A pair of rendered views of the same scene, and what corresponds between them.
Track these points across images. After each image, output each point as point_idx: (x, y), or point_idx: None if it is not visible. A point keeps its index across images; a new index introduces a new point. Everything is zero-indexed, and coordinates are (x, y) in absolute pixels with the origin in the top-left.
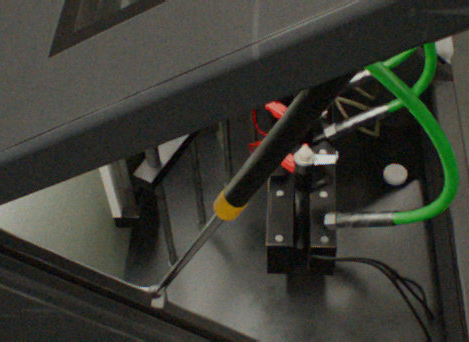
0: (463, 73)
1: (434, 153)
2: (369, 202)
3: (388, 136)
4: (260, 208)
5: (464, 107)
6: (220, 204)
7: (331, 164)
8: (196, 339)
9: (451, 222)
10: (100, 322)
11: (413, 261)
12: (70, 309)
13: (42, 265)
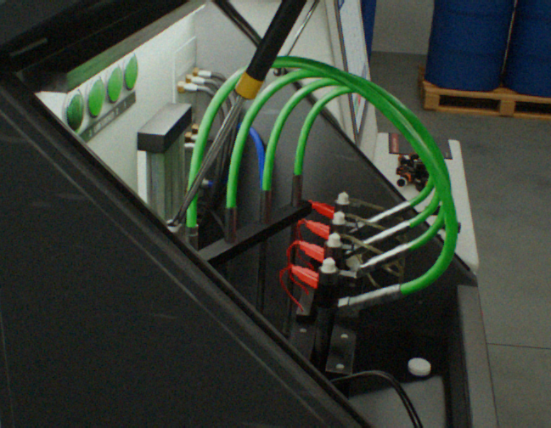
0: (506, 396)
1: (457, 342)
2: (391, 385)
3: (416, 340)
4: None
5: (506, 425)
6: (241, 79)
7: (351, 277)
8: (200, 273)
9: (467, 380)
10: (119, 222)
11: None
12: (96, 198)
13: (83, 149)
